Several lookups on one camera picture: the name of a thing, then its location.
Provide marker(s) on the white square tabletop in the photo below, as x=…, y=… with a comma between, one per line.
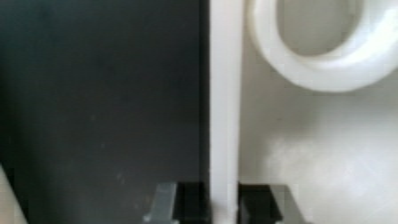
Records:
x=305, y=108

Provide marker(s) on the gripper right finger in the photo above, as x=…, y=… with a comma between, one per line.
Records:
x=267, y=205

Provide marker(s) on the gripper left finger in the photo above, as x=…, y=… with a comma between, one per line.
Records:
x=180, y=205

